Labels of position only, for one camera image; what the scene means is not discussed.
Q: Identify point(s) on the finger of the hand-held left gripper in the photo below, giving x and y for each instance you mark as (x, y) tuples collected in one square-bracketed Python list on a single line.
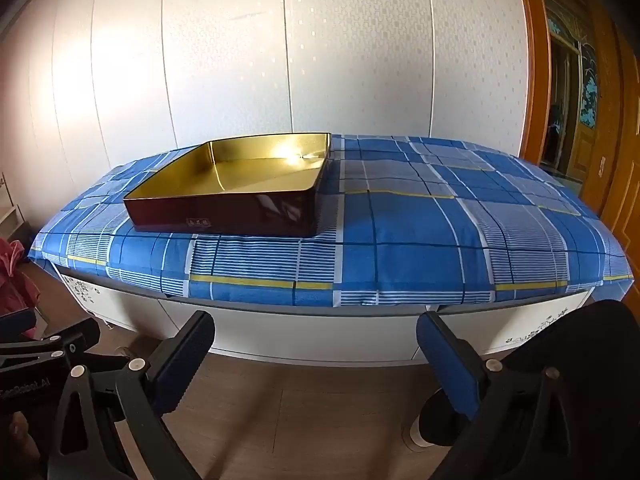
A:
[(70, 337), (17, 325)]

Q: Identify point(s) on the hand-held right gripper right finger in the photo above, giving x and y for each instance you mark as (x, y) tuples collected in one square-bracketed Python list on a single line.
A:
[(445, 360)]

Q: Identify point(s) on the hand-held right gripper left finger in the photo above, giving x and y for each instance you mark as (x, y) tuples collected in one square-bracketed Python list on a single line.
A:
[(185, 360)]

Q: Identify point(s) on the wooden tray box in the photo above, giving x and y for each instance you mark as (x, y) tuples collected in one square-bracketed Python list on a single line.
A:
[(225, 175)]

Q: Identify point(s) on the person's left hand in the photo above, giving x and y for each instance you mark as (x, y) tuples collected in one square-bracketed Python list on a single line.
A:
[(17, 435)]

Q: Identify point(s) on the red pink cloth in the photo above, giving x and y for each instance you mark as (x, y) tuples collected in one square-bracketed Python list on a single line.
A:
[(17, 275)]

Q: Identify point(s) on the black shoe white sole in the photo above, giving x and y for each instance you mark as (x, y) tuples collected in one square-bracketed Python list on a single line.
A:
[(435, 420)]

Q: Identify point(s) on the white shelf unit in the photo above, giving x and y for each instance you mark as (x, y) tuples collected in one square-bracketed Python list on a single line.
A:
[(10, 210)]

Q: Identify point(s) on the blue plaid cloth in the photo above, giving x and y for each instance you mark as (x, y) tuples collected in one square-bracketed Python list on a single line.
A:
[(400, 240)]

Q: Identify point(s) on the person's black trousers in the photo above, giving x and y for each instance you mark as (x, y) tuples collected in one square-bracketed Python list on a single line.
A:
[(600, 385)]

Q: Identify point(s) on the wooden door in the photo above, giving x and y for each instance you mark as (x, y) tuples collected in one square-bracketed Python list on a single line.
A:
[(622, 170)]

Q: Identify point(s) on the ornate door with blue glass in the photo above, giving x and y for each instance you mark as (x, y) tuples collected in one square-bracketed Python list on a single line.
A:
[(587, 90)]

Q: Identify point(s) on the wooden door frame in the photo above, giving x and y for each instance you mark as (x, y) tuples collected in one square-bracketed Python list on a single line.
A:
[(532, 60)]

